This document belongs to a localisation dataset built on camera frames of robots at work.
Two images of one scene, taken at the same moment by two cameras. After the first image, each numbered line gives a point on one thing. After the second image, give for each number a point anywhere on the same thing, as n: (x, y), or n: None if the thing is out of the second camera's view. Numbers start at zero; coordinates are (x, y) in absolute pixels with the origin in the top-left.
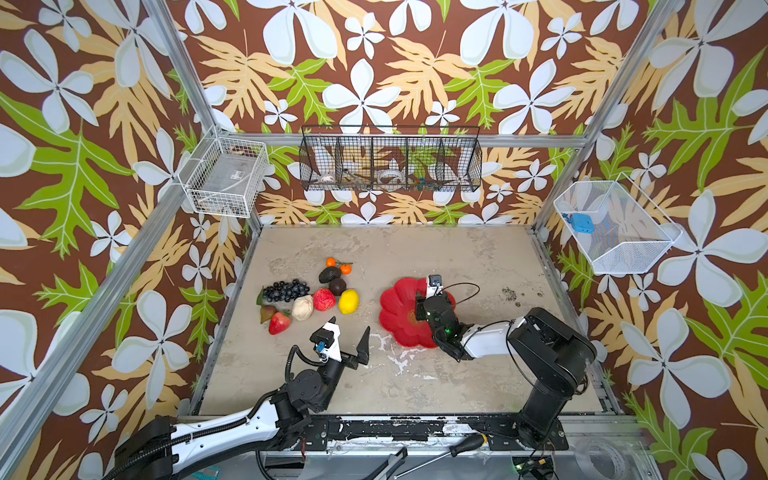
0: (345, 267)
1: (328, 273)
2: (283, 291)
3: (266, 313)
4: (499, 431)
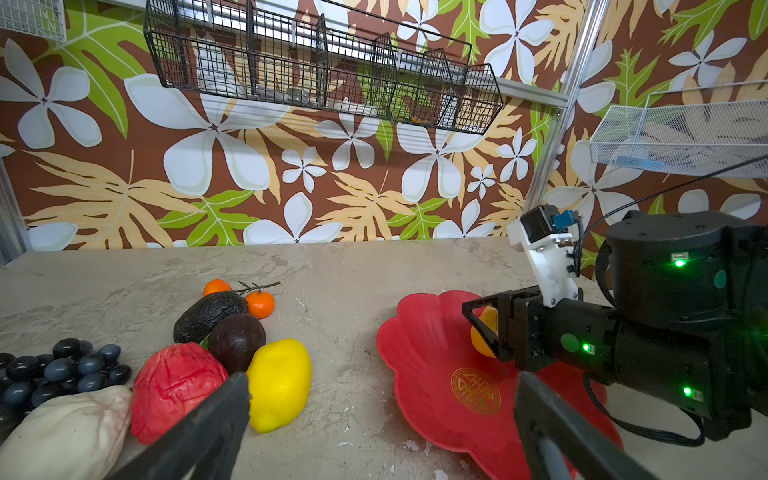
0: (261, 304)
1: (196, 321)
2: (74, 366)
3: None
4: None
